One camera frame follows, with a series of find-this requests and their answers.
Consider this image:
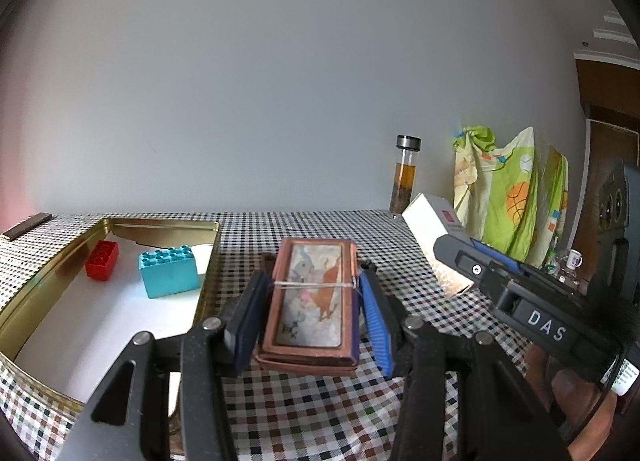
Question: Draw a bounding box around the checkered tablecloth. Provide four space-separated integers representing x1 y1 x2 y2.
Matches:
0 208 557 461

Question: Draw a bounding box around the green patterned cloth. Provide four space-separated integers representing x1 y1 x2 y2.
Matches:
452 126 570 268

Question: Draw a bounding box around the person's right hand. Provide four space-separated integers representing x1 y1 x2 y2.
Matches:
525 344 617 460

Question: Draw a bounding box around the teal toy brick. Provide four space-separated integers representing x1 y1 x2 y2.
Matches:
138 245 200 299

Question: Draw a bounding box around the white carton box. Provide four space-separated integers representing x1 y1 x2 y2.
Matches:
402 193 474 297

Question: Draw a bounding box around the gold metal tin box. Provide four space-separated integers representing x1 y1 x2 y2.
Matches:
1 217 219 436

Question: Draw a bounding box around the white paper tin liner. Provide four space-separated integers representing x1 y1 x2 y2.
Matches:
15 235 200 403

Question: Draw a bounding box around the pink card case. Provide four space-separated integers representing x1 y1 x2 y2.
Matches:
256 238 360 377

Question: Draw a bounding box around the dark flat bar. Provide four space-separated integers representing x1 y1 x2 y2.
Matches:
1 212 53 242

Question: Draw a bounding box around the small white mug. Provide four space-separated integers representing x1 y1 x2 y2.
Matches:
565 250 584 271

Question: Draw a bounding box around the glass tea bottle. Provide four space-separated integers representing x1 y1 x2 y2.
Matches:
390 135 421 216

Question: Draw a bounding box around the red toy brick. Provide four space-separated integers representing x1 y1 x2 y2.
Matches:
85 240 119 281

